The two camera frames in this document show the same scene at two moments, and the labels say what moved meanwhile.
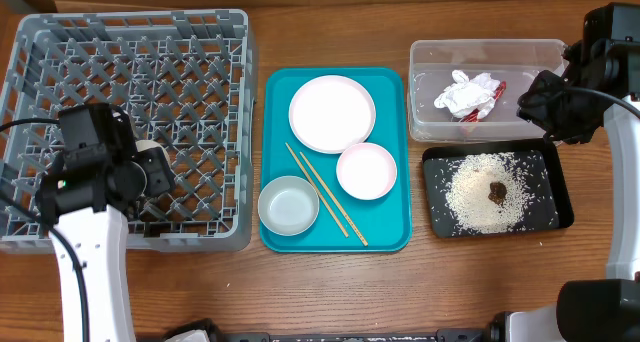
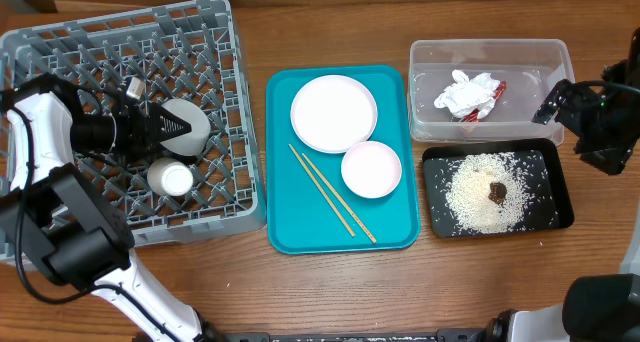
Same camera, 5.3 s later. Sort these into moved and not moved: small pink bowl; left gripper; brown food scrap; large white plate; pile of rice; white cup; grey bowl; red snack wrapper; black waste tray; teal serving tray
Moved: white cup; grey bowl; left gripper
Not moved: small pink bowl; large white plate; teal serving tray; red snack wrapper; brown food scrap; pile of rice; black waste tray
